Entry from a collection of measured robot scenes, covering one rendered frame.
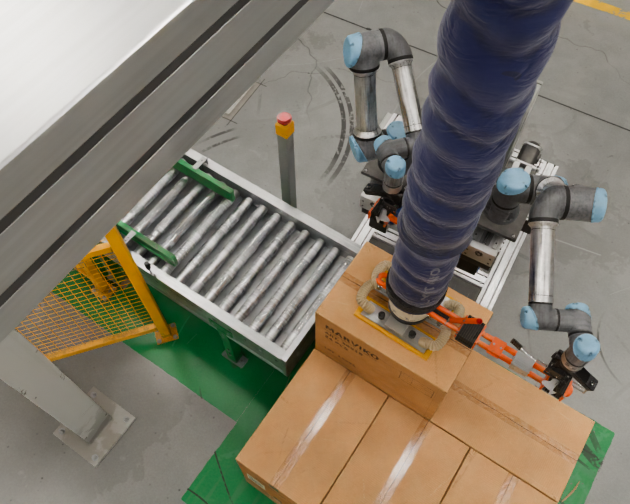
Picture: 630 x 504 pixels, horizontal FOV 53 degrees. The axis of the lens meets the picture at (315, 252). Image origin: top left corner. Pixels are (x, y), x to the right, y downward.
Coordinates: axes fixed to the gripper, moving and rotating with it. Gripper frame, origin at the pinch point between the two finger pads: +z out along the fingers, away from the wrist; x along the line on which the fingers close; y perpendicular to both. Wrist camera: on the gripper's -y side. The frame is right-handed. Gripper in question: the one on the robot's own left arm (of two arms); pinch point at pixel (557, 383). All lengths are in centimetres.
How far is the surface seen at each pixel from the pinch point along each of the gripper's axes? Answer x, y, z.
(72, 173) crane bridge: 98, 53, -194
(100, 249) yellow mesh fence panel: 53, 178, 6
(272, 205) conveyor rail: -26, 151, 49
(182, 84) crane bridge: 89, 53, -193
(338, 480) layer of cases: 65, 49, 53
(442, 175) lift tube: 12, 59, -92
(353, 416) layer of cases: 39, 59, 53
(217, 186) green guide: -17, 179, 44
